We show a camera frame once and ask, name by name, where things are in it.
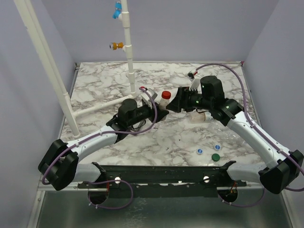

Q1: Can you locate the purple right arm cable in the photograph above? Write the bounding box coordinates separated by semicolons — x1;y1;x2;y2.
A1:
193;63;304;192

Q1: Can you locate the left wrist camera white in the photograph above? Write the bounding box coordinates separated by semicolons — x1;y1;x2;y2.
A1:
140;86;157;109

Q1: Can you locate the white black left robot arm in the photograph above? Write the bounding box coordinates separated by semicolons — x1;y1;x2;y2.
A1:
38;98;169;190

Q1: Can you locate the blue pipe valve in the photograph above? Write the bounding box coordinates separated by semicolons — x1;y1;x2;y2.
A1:
112;0;122;19

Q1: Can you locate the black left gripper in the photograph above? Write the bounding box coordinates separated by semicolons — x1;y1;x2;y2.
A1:
128;101;168;127

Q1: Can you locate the blue white cap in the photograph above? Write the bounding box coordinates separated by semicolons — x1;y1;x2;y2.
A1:
214;144;221;151
197;149;203;155

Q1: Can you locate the red bottle cap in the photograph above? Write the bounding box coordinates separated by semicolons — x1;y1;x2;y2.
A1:
161;91;171;100

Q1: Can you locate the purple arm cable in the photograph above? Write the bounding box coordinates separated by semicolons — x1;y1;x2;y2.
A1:
41;86;159;186
193;63;304;192

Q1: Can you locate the clear bottle red label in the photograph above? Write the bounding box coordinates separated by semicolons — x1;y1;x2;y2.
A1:
158;97;170;110

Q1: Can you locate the clear plastic bottle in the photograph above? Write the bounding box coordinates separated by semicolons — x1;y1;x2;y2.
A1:
208;122;245;146

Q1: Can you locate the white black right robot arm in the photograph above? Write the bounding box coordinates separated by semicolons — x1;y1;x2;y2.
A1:
166;76;304;194

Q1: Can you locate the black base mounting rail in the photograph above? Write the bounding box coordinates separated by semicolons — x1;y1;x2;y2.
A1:
78;161;235;198

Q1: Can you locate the green bottle cap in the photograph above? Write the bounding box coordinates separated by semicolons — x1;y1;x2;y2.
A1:
211;153;220;162

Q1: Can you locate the clear bottle green white label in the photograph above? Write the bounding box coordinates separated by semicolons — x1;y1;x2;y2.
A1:
190;112;214;124

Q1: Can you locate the blue white cap left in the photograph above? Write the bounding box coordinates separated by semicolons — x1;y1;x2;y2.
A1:
197;149;203;155

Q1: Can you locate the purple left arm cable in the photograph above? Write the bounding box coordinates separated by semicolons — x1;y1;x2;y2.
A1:
41;86;159;186

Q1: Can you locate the white pvc pipe frame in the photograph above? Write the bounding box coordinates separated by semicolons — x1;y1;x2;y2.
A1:
13;0;138;138

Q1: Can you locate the aluminium extrusion rail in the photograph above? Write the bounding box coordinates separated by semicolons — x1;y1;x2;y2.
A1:
26;63;80;228

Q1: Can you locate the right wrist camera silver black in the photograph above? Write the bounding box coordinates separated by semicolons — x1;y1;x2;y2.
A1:
187;71;200;91

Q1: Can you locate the orange pipe nozzle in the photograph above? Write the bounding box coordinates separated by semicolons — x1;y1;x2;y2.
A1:
109;42;124;50

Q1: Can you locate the blue white cap right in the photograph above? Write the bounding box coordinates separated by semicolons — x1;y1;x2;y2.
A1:
214;144;221;151

